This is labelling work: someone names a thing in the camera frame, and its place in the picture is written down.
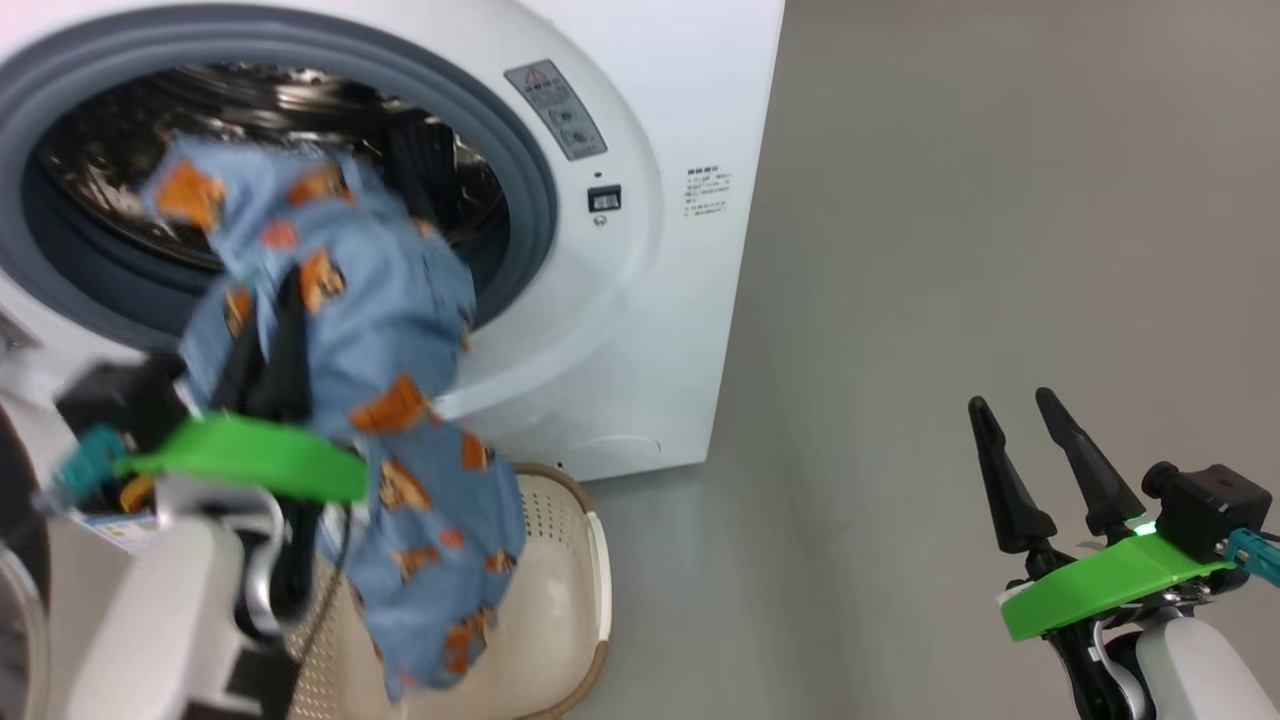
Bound grey warning sticker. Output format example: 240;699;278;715
503;58;609;162

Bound teal camera connector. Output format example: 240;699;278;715
45;425;129;506
1224;527;1280;588

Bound blue garment with orange print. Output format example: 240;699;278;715
140;135;529;703

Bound teal left camera connector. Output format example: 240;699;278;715
45;425;129;506

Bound white front-load washing machine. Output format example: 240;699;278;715
0;0;787;483

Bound teal right camera connector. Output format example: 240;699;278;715
1224;527;1280;588

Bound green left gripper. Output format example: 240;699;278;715
113;265;370;504

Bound blue energy label sticker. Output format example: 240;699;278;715
72;508;161;557

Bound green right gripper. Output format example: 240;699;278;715
966;387;1237;642

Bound white perforated laundry basket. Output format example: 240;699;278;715
285;462;613;720

